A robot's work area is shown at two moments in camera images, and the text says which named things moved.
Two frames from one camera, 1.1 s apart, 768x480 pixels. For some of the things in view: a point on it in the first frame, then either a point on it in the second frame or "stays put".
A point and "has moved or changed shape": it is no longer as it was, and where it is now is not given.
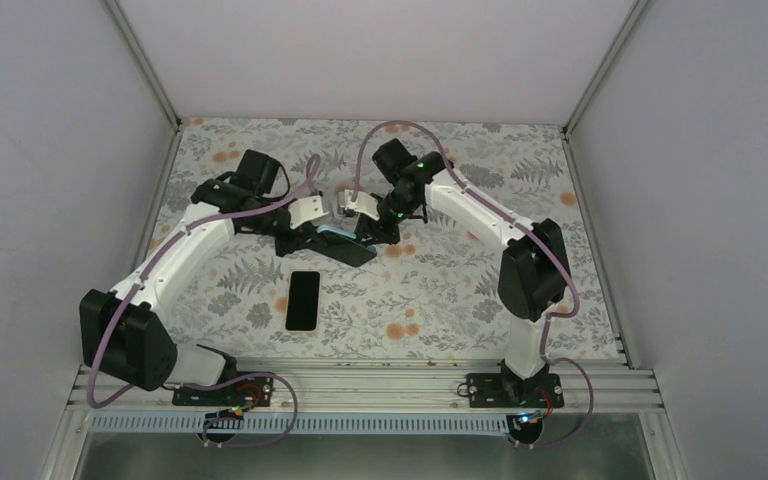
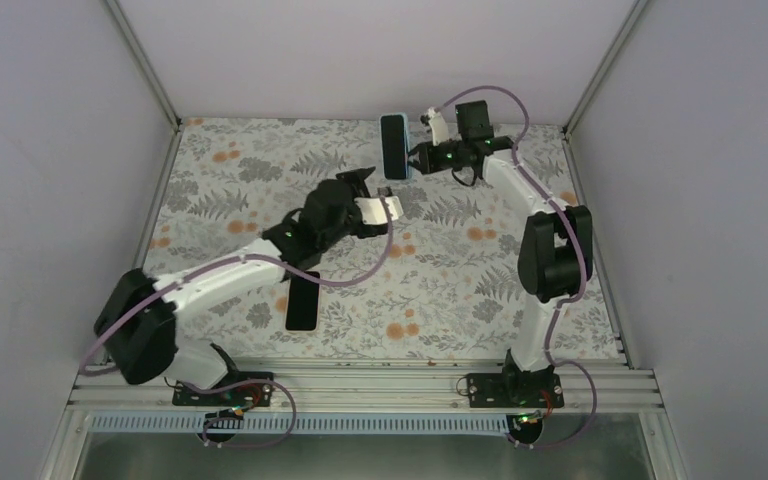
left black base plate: x=250 y=391 stays put
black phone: x=342 y=246 has moved or changed shape
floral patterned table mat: x=376 y=239 stays put
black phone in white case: x=303 y=300 stays put
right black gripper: x=365 y=229 -> x=427 y=164
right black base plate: x=508 y=390 stays put
